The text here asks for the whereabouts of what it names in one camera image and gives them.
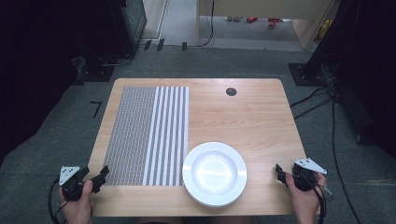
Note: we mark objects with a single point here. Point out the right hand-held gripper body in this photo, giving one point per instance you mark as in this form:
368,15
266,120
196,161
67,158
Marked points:
305,177

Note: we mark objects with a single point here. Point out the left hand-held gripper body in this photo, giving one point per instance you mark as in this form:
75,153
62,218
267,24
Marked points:
71,183

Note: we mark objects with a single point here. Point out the white plate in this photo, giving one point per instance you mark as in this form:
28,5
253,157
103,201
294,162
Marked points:
214,172

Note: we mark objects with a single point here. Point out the person's left hand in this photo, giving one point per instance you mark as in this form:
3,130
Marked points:
77,208

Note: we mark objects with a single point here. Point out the person's right hand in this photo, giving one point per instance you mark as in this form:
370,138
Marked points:
303,203

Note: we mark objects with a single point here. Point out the grey striped placemat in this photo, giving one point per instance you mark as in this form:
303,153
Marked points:
140,137

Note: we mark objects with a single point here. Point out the black stand base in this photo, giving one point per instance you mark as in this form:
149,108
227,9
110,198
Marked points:
303,74
98,73

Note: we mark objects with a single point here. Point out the yellow object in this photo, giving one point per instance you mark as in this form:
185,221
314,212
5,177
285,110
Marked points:
324,29

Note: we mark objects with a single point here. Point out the red object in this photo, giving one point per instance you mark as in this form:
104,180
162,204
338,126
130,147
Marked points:
273,22
251,20

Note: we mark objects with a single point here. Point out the glass door cabinet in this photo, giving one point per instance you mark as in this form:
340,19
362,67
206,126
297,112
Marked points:
135,21

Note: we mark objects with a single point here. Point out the light wooden cabinet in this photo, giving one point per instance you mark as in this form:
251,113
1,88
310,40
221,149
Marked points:
264,7

